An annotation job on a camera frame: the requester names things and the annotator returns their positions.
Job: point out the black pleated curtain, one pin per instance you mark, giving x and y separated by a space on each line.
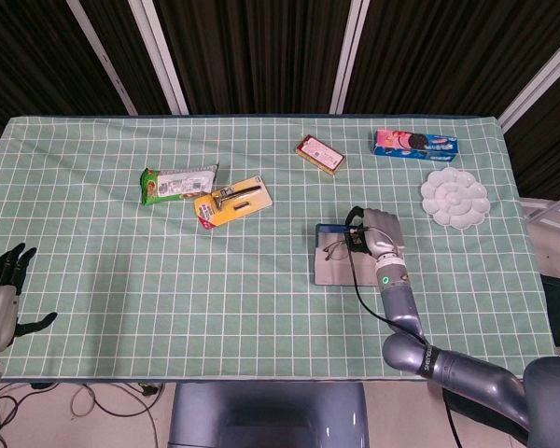
261 46

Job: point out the small red yellow box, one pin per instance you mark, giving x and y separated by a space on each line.
319 151

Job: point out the blue cookie box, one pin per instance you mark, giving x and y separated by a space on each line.
415 147

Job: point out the dark blue glasses case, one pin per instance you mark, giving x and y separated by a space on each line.
336 273

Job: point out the white flower paint palette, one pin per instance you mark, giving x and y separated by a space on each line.
455 198

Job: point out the wire-frame eyeglasses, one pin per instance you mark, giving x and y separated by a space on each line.
338 252

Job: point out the green snack packet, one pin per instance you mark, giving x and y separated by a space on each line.
177 184

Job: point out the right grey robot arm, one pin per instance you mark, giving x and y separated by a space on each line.
401 308

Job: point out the white metal rack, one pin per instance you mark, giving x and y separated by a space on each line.
550 217

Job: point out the white frame post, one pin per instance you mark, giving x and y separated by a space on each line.
161 60
536 86
347 56
102 56

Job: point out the grey blue robot torso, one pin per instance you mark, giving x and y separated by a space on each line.
261 410

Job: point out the razor on yellow card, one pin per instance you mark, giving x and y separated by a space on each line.
233 205

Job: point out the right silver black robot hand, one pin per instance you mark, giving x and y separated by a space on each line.
382 231

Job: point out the green white grid tablecloth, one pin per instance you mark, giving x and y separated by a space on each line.
214 303

